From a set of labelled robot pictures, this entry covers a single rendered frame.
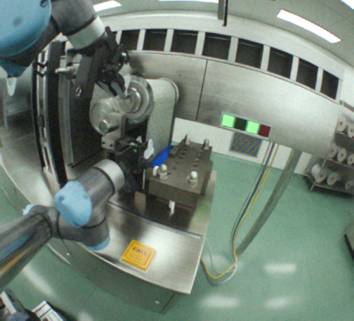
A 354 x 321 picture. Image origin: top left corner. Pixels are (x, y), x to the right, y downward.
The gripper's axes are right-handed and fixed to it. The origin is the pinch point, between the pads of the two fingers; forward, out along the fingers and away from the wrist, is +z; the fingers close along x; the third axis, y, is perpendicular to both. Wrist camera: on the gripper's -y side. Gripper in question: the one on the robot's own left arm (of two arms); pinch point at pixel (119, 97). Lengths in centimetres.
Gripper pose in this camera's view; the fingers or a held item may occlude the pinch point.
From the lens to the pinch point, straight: 48.4
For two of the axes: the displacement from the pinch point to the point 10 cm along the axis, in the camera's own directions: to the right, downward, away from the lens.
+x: -9.5, -2.5, 2.1
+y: 3.0, -9.1, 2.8
